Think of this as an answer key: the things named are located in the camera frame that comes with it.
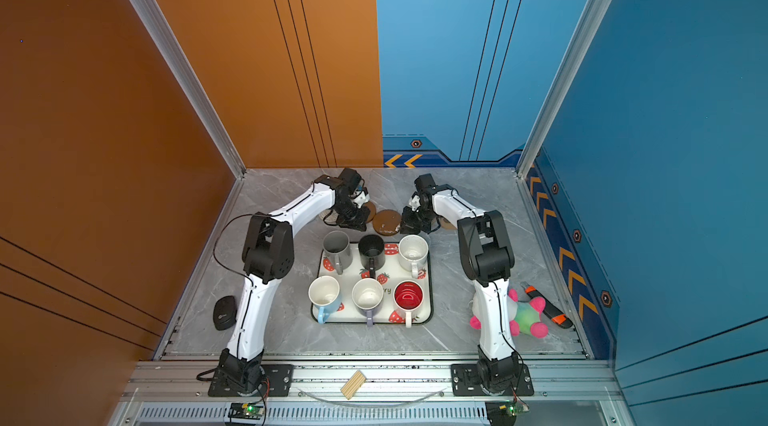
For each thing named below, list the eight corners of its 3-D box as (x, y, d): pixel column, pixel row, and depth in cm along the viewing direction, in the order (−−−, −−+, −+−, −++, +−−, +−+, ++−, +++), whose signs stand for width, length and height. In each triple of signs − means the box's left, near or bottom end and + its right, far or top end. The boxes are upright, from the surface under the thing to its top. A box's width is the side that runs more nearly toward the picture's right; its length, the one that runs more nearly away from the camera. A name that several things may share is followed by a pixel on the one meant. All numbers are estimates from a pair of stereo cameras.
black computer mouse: (219, 332, 83) (213, 328, 81) (218, 304, 88) (213, 300, 86) (237, 325, 84) (232, 321, 82) (235, 298, 89) (230, 294, 87)
